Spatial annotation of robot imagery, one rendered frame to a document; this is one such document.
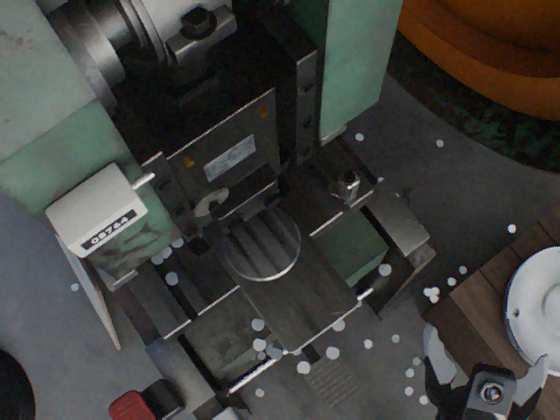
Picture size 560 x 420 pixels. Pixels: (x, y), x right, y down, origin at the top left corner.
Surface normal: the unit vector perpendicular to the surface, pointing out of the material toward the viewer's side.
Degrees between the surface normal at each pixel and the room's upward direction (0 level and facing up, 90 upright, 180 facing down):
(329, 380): 0
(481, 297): 0
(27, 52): 45
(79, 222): 0
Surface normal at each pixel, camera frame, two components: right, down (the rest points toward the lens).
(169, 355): -0.02, -0.29
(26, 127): 0.40, 0.34
